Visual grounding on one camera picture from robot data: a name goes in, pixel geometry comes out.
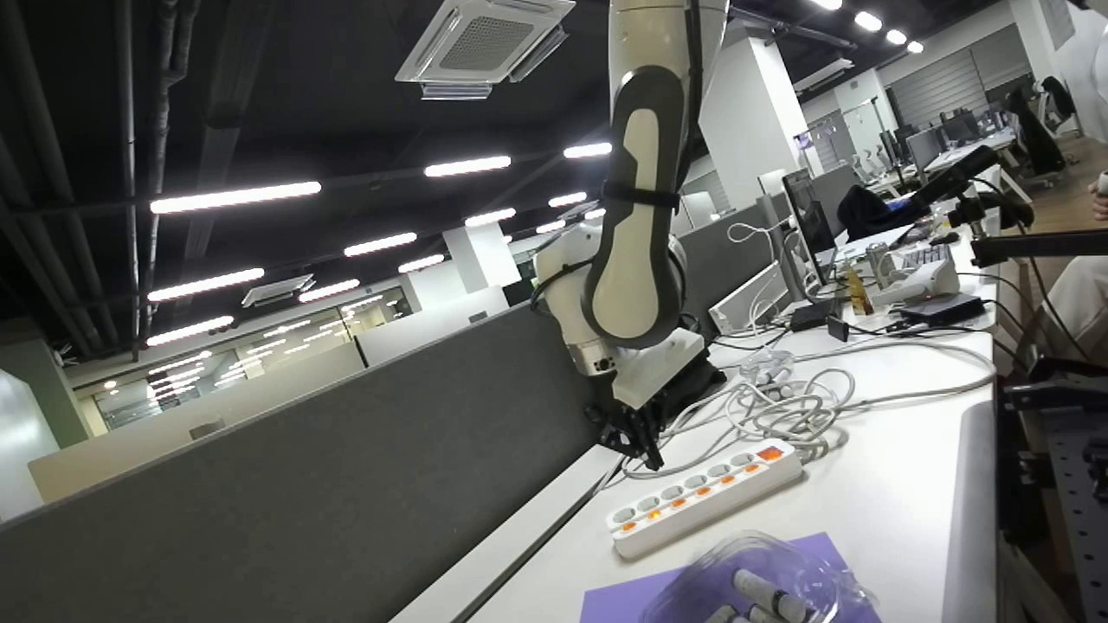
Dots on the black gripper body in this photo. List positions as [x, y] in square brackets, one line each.
[682, 386]

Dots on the white power strip orange switches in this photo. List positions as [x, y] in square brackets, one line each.
[704, 496]

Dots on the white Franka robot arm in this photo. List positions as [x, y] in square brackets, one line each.
[635, 209]

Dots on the purple paper sheet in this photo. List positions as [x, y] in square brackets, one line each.
[624, 608]

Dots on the white cylinder piece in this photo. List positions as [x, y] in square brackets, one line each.
[761, 594]
[802, 609]
[726, 615]

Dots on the bag of white parts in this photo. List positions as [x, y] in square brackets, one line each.
[784, 574]

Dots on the black computer monitor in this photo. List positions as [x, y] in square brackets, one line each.
[809, 211]

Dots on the long ceiling tube light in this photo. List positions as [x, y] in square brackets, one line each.
[205, 284]
[383, 242]
[192, 331]
[235, 194]
[587, 150]
[469, 168]

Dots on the white desktop device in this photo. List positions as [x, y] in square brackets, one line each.
[918, 271]

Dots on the grey desk divider panel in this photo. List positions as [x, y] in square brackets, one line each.
[300, 506]

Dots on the ceiling air conditioner unit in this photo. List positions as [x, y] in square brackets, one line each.
[477, 41]

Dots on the perforated metal mounting board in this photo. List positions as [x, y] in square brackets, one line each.
[1073, 496]

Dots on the person in dark clothes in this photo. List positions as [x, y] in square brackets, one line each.
[1041, 125]

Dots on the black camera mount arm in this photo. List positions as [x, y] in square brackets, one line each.
[1041, 242]

